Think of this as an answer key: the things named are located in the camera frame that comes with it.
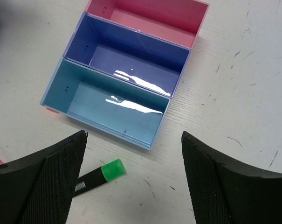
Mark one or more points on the purple-blue plastic bin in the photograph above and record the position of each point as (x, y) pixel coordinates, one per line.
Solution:
(127, 54)

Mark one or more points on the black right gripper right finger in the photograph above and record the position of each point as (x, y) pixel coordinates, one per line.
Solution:
(224, 190)

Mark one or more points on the pink plastic bin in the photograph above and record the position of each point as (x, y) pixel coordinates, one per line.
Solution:
(177, 21)

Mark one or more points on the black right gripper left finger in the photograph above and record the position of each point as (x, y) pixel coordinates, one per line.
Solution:
(38, 188)

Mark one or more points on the green cap black highlighter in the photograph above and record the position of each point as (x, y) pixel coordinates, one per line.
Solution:
(100, 176)

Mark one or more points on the light blue plastic bin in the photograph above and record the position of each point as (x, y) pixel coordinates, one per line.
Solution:
(106, 103)

